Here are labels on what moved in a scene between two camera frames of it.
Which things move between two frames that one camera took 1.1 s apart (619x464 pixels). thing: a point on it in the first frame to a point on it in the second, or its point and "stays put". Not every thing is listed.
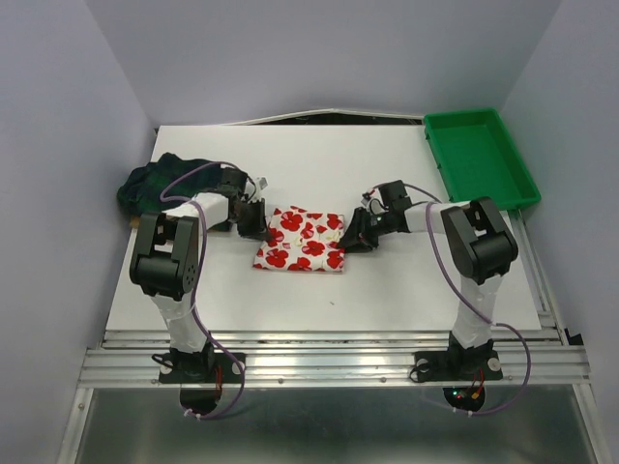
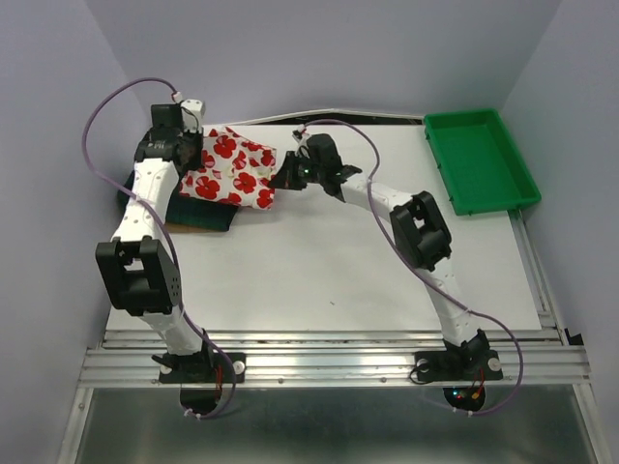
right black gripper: x=355 y=227 to x=286 y=177
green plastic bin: x=479 y=159 stays put
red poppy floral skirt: x=302 y=240 to x=233 y=171
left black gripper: x=258 y=229 to x=195 y=162
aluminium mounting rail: x=336 y=358 stays put
